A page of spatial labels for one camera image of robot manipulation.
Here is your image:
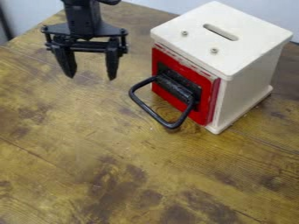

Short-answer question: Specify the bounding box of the white wooden box cabinet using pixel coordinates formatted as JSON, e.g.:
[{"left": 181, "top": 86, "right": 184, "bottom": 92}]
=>
[{"left": 150, "top": 1, "right": 292, "bottom": 134}]

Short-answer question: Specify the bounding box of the red wooden drawer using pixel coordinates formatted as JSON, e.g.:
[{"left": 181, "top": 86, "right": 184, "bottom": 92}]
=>
[{"left": 152, "top": 44, "right": 220, "bottom": 126}]

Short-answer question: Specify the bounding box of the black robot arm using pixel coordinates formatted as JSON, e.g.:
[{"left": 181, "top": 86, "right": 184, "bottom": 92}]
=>
[{"left": 41, "top": 0, "right": 128, "bottom": 80}]

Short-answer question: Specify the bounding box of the black metal drawer handle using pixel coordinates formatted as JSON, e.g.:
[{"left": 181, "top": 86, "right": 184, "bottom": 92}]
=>
[{"left": 128, "top": 62, "right": 201, "bottom": 130}]

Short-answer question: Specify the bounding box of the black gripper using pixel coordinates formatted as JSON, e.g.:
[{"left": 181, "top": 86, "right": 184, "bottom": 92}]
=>
[{"left": 41, "top": 0, "right": 128, "bottom": 80}]

